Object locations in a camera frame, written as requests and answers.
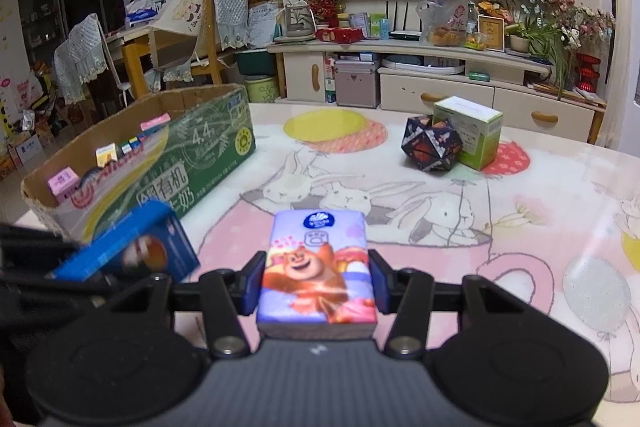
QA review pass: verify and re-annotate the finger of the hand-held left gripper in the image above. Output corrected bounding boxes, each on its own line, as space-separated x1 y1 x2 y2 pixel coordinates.
0 223 83 258
0 274 156 303

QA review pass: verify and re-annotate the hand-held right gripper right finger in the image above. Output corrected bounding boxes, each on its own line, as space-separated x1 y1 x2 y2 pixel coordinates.
369 251 520 359

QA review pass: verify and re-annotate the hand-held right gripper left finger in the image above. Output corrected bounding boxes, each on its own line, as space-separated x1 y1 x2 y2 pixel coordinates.
118 251 267 359

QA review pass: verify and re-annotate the square pink cartoon box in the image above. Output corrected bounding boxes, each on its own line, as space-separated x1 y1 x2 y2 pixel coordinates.
48 171 81 202

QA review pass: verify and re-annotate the long blue box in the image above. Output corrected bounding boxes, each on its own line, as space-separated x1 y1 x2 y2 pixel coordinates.
50 200 202 285

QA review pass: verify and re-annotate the white box yellow stripe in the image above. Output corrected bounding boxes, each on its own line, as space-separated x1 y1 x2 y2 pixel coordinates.
95 146 121 168

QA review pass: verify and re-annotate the green milk carton box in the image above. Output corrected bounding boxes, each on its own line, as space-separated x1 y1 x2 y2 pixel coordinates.
21 83 257 244

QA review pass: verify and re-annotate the long pink box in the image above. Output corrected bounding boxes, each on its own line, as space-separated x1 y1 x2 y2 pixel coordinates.
140 114 172 132

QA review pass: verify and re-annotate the rabbit print tablecloth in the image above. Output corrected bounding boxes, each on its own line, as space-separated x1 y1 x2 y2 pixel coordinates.
0 102 640 427

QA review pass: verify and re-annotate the clear plastic bag red print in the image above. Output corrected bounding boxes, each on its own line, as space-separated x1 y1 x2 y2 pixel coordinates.
55 127 173 243

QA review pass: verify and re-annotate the dark star print folding cube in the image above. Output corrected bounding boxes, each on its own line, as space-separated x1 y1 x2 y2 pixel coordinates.
401 113 471 172

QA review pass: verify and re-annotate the green and white box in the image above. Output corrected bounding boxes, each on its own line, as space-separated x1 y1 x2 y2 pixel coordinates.
432 96 504 172

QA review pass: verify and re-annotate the white lace chair cover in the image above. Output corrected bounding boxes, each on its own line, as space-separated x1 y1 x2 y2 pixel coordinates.
54 13 109 106

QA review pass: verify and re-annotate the pale green bucket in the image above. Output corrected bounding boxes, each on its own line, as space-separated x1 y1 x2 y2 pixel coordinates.
244 75 282 104

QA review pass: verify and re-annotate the pink storage case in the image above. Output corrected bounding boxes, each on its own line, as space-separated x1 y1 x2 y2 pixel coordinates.
334 59 382 108

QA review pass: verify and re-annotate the cream television cabinet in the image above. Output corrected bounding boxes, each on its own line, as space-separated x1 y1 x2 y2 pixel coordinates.
267 39 608 142

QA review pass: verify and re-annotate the white round tray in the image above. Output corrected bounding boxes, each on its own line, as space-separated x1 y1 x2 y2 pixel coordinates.
382 54 464 76

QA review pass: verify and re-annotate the yellow wooden chair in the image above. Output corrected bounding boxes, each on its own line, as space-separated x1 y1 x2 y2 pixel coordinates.
122 0 224 108

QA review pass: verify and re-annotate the blue wet wipes pack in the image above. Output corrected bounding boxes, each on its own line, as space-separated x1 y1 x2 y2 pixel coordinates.
125 9 162 28

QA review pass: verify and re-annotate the flat red gift box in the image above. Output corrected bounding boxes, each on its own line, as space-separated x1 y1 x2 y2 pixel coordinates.
315 27 364 44

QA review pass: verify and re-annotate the white paper certificate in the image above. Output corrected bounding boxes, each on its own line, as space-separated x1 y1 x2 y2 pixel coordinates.
247 2 279 48

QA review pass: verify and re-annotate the white router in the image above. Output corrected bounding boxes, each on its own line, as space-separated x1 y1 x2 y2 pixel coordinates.
387 2 422 41

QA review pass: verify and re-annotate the canvas tote bag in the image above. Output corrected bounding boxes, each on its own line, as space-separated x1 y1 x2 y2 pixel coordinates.
150 0 207 74

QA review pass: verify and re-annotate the plastic bag of snacks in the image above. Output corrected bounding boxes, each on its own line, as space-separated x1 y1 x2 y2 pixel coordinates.
416 0 474 48

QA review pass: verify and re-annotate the white jug with plant print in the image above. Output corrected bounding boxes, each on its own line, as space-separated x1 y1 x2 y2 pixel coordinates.
282 2 317 41

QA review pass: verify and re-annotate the gold framed certificate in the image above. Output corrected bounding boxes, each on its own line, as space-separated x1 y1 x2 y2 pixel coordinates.
477 14 506 53

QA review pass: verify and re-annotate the grey lace chair cover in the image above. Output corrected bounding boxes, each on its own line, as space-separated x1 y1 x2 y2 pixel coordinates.
202 0 249 51

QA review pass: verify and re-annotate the red berry branch arrangement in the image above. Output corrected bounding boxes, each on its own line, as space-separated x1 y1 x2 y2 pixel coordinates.
300 0 344 28

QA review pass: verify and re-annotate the potted spider plant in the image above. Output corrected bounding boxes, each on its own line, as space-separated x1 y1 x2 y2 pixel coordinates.
505 19 572 94

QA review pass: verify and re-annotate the red lantern stand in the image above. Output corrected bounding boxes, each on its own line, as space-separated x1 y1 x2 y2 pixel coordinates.
575 53 602 94

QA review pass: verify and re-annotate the cream curtain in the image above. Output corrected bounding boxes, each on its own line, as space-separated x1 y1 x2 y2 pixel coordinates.
600 0 628 148

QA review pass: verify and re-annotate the pink dried flower bouquet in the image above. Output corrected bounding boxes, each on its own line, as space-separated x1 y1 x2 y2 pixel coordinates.
527 0 617 48

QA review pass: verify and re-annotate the white standing air conditioner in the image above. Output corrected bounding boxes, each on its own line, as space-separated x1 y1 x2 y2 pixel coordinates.
627 0 640 108

